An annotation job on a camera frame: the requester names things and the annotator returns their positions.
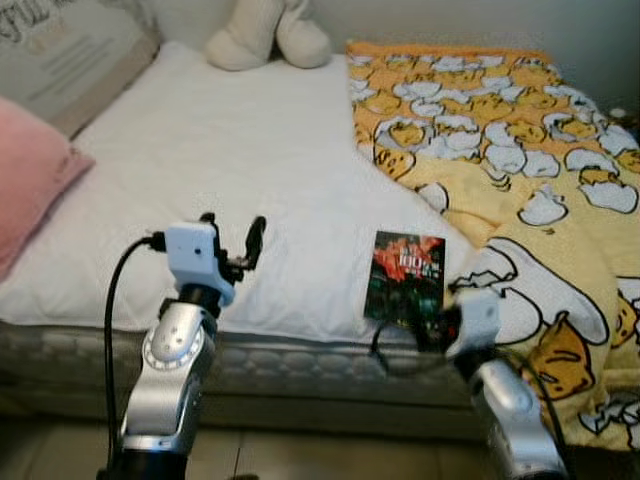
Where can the cream plush toy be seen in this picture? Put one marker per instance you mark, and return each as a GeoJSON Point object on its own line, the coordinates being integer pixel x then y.
{"type": "Point", "coordinates": [265, 35]}

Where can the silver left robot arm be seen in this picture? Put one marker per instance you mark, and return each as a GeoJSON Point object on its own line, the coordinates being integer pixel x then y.
{"type": "Point", "coordinates": [170, 380]}

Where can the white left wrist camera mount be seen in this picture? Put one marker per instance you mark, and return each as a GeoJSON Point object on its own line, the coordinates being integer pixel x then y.
{"type": "Point", "coordinates": [195, 260]}

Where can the white quilted mattress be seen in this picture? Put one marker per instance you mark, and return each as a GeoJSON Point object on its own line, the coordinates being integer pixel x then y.
{"type": "Point", "coordinates": [230, 150]}

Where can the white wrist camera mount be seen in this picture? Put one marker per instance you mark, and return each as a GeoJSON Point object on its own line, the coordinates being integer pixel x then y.
{"type": "Point", "coordinates": [478, 322]}
{"type": "Point", "coordinates": [195, 260]}

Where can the dark red-green cover book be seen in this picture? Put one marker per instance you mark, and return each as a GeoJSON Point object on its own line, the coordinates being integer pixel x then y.
{"type": "Point", "coordinates": [405, 270]}

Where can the grey-beige bed frame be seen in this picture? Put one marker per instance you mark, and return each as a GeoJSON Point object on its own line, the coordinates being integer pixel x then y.
{"type": "Point", "coordinates": [300, 418]}

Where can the pink pillow with fist drawing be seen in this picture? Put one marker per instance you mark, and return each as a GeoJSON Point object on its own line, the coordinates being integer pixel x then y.
{"type": "Point", "coordinates": [35, 180]}

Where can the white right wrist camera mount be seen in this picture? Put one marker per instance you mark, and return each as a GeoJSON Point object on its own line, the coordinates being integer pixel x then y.
{"type": "Point", "coordinates": [478, 322]}

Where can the yellow egg cartoon print blanket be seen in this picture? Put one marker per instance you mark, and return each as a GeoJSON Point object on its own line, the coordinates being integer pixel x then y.
{"type": "Point", "coordinates": [540, 130]}

